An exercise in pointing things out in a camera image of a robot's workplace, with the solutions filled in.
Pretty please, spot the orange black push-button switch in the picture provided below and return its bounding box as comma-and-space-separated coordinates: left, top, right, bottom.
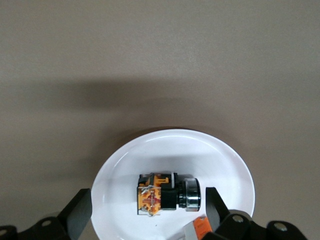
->
136, 171, 202, 217

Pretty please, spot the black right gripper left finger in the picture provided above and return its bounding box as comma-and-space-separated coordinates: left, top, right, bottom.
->
33, 188, 93, 240

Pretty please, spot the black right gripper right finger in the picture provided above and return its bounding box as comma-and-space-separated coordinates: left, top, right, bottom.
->
201, 186, 266, 240

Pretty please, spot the pink round plate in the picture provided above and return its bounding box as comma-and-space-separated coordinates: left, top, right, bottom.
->
90, 128, 256, 240

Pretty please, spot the grey orange circuit breaker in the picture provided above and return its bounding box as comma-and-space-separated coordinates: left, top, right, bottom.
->
181, 216, 213, 240

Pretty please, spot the brown table cover mat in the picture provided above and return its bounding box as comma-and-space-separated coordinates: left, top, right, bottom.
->
0, 0, 320, 240

